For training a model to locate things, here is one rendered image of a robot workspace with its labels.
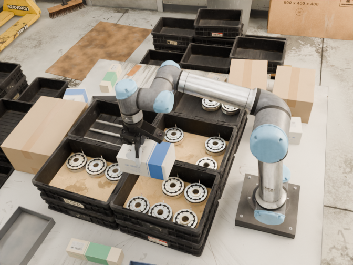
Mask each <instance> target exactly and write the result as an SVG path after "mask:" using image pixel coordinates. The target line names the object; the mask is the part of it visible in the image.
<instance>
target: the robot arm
mask: <svg viewBox="0 0 353 265"><path fill-rule="evenodd" d="M172 90H176V91H180V92H183V93H186V94H190V95H193V96H197V97H201V98H204V99H208V100H211V101H215V102H218V103H221V104H225V105H229V106H232V107H236V108H239V109H243V110H246V111H247V113H248V114H249V115H253V116H255V120H254V125H253V130H252V134H251V136H250V151H251V153H252V155H253V156H254V157H255V158H256V159H257V160H258V182H259V184H258V185H257V186H256V187H255V188H254V190H253V194H252V200H253V203H254V205H255V206H256V207H255V211H254V212H255V213H254V217H255V218H256V220H258V221H259V222H262V223H265V224H268V225H279V224H281V223H283V222H284V218H285V209H286V199H287V189H288V182H289V180H290V170H289V168H288V167H286V165H284V164H283V160H284V159H285V158H286V156H287V154H288V142H289V130H290V121H291V112H290V108H289V106H288V105H287V104H286V103H285V102H284V101H283V100H282V99H281V98H280V97H278V96H277V95H275V94H273V93H271V92H270V91H266V90H264V89H260V88H254V89H249V88H245V87H242V86H238V85H234V84H230V83H227V82H224V81H220V80H216V79H213V78H209V77H205V76H201V75H198V74H194V73H190V72H186V71H183V70H181V69H180V66H179V65H178V64H177V63H175V62H174V61H171V60H168V61H165V62H164V63H163V64H162V65H161V67H160V68H159V69H158V71H157V74H156V76H155V78H154V80H153V82H152V84H151V85H150V87H149V88H141V87H138V86H137V84H136V82H135V81H134V80H132V79H122V80H120V81H119V82H117V83H116V85H115V92H116V98H117V101H118V105H119V108H120V112H121V117H120V118H119V119H118V120H119V122H120V123H122V126H123V128H122V130H121V133H120V137H121V141H122V143H123V144H127V145H131V146H132V144H134V146H132V149H131V152H128V153H126V157H127V158H128V159H130V160H132V161H134V162H135V163H136V167H137V168H139V167H140V165H141V154H142V148H141V145H143V144H144V142H145V140H146V138H147V139H150V140H153V141H155V142H157V143H159V144H160V143H162V142H163V140H164V138H165V135H166V133H165V132H164V131H162V130H160V129H159V128H157V127H155V126H153V125H151V124H150V123H148V122H146V121H144V120H143V113H142V110H146V111H153V112H156V113H169V112H170V111H171V110H172V108H173V104H174V94H173V92H172ZM122 137H123V140H122Z"/></svg>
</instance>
